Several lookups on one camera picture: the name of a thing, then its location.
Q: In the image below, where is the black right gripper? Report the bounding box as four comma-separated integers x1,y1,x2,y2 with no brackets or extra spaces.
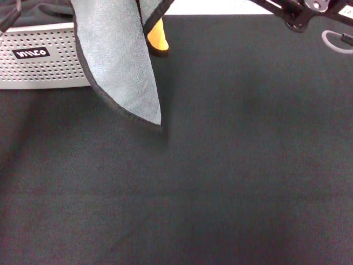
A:
249,0,353,33

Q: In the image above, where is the grey towel with black trim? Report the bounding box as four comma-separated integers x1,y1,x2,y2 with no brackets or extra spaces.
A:
70,0,175,130

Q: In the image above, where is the black tablecloth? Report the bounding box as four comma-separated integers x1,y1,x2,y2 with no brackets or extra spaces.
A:
0,13,353,265

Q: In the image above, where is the grey perforated storage box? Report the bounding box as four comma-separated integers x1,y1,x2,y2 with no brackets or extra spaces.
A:
0,22,94,91

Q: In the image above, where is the dark cloth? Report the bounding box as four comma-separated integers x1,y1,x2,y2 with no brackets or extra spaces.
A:
0,0,76,29

